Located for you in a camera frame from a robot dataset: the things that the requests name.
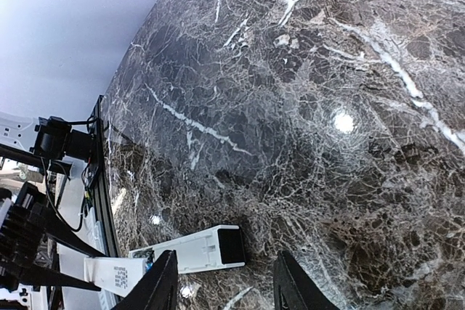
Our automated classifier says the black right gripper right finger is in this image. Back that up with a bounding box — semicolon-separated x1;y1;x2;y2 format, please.
273;250;339;310

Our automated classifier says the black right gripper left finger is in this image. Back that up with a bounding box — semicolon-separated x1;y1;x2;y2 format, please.
114;250;178;310

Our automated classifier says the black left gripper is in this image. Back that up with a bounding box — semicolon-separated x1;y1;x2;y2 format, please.
1;182;105;292

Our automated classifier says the white remote control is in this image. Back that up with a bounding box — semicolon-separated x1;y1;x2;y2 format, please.
129;225;246;274

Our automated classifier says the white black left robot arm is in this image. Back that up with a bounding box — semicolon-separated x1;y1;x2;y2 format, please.
1;113;104;292

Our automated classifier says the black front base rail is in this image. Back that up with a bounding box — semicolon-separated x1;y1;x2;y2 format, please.
89;94;123;303

